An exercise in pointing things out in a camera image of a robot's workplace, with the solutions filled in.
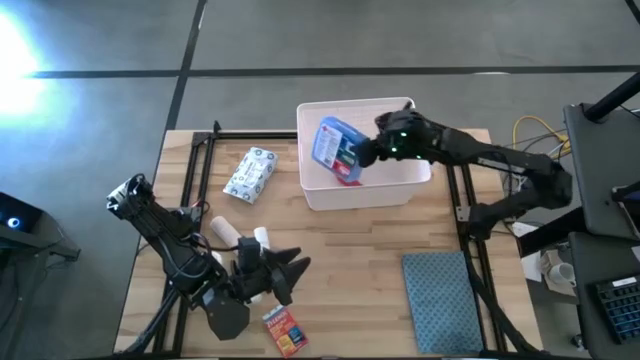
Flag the white perforated plastic basket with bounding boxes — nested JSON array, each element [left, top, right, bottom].
[[296, 96, 433, 212]]

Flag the red medicine carton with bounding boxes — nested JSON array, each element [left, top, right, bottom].
[[261, 304, 310, 359]]

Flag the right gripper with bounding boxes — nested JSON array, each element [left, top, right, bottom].
[[357, 108, 436, 169]]

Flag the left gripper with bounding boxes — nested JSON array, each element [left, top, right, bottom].
[[232, 246, 312, 307]]

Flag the yellow cable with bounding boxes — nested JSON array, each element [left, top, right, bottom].
[[510, 115, 571, 171]]

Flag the black pole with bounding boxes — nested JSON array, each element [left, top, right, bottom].
[[584, 72, 640, 124]]

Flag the blue patterned cloth pad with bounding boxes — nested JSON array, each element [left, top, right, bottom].
[[402, 251, 485, 355]]

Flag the blue first aid kit box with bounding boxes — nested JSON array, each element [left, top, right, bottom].
[[311, 116, 370, 184]]

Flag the white mug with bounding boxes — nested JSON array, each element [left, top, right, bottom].
[[548, 262, 577, 289]]

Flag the white paper sheet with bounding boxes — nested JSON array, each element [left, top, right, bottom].
[[512, 222, 544, 284]]

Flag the white pouch with ring print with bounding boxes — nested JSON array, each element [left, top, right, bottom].
[[222, 146, 279, 205]]

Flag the black side desk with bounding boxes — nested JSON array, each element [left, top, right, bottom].
[[563, 102, 640, 241]]

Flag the black table frame rails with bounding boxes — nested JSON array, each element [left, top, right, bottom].
[[113, 119, 544, 359]]

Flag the black device with blue light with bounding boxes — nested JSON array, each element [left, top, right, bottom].
[[0, 191, 81, 262]]

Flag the white gauze bandage roll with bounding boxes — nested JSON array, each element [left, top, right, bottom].
[[209, 215, 244, 250]]

